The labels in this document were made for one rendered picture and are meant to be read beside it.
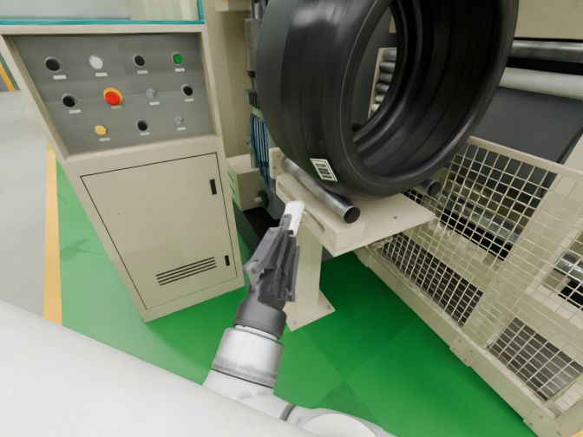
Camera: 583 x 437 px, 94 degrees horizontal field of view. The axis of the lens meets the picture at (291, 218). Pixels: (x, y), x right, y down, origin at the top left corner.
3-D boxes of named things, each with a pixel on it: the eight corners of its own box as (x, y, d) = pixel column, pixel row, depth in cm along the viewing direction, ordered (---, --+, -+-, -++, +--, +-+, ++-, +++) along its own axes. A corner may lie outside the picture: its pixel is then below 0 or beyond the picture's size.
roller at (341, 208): (280, 159, 88) (292, 153, 89) (284, 170, 91) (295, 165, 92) (344, 213, 63) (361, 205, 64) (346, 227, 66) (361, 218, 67)
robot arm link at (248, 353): (237, 375, 42) (250, 335, 45) (286, 390, 38) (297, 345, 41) (196, 363, 36) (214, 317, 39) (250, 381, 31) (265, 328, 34)
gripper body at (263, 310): (219, 321, 39) (241, 262, 43) (252, 336, 45) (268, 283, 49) (260, 329, 35) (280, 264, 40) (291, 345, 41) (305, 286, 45)
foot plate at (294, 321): (270, 293, 158) (270, 291, 157) (310, 277, 168) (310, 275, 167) (291, 331, 139) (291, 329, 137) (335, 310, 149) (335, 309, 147)
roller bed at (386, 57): (365, 129, 118) (378, 48, 100) (391, 125, 123) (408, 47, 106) (399, 144, 103) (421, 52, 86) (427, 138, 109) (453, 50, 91)
